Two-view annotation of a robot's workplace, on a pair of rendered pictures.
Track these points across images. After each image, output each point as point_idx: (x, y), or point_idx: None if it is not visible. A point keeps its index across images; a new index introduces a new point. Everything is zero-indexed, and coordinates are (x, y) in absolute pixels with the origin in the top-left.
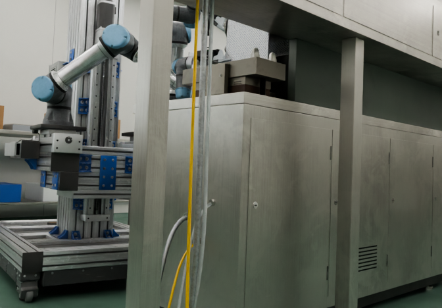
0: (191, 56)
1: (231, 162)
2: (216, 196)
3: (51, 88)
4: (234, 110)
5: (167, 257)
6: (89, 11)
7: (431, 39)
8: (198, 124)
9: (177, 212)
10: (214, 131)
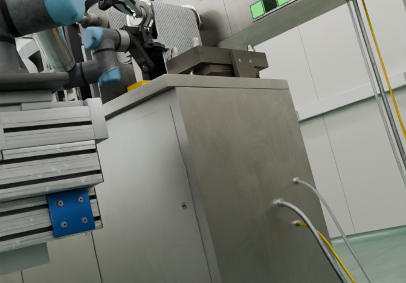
0: (119, 29)
1: (297, 141)
2: (295, 174)
3: (84, 3)
4: (285, 95)
5: (273, 261)
6: None
7: None
8: (383, 90)
9: (268, 204)
10: (275, 112)
